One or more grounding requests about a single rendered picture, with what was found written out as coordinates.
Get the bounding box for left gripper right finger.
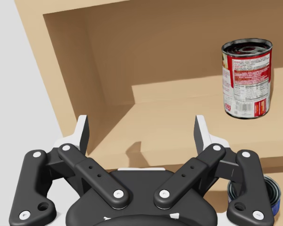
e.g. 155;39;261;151
153;114;275;226

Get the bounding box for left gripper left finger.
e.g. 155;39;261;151
8;114;130;226

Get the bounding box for blue flat can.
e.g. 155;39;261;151
227;175;282;217

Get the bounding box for red and white can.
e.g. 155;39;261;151
221;39;274;119

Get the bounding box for pale wooden shelf unit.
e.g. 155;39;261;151
14;0;283;226

